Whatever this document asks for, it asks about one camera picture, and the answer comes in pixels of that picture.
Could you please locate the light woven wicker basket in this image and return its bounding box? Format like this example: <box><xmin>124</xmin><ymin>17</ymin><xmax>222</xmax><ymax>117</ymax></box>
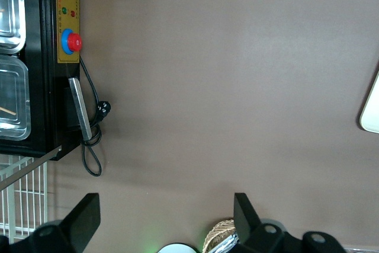
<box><xmin>202</xmin><ymin>219</ymin><xmax>237</xmax><ymax>253</ymax></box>

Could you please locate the clear plastic container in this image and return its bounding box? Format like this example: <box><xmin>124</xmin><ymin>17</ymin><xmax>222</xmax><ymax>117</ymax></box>
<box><xmin>0</xmin><ymin>54</ymin><xmax>32</xmax><ymax>142</ymax></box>
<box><xmin>0</xmin><ymin>0</ymin><xmax>27</xmax><ymax>56</ymax></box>

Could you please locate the aluminium foil tray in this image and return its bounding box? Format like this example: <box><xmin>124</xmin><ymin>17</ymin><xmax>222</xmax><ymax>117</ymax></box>
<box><xmin>212</xmin><ymin>231</ymin><xmax>239</xmax><ymax>253</ymax></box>

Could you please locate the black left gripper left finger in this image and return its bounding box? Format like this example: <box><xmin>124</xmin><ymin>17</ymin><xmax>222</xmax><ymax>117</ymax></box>
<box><xmin>8</xmin><ymin>193</ymin><xmax>101</xmax><ymax>253</ymax></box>

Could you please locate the white wire rack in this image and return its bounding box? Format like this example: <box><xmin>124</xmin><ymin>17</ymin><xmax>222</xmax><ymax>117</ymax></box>
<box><xmin>0</xmin><ymin>155</ymin><xmax>50</xmax><ymax>245</ymax></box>

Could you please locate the white tray edge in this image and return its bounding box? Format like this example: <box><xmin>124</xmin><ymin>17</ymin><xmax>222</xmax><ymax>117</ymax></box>
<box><xmin>359</xmin><ymin>69</ymin><xmax>379</xmax><ymax>134</ymax></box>

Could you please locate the black sealing machine yellow panel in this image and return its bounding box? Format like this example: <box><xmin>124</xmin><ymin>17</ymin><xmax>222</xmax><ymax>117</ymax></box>
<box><xmin>0</xmin><ymin>0</ymin><xmax>92</xmax><ymax>191</ymax></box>

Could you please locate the black power cable with plug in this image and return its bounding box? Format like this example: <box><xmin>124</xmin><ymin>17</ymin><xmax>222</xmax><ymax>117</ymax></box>
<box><xmin>79</xmin><ymin>56</ymin><xmax>112</xmax><ymax>177</ymax></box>

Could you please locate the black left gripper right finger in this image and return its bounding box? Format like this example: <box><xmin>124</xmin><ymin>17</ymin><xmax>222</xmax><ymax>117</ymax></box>
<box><xmin>233</xmin><ymin>193</ymin><xmax>347</xmax><ymax>253</ymax></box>

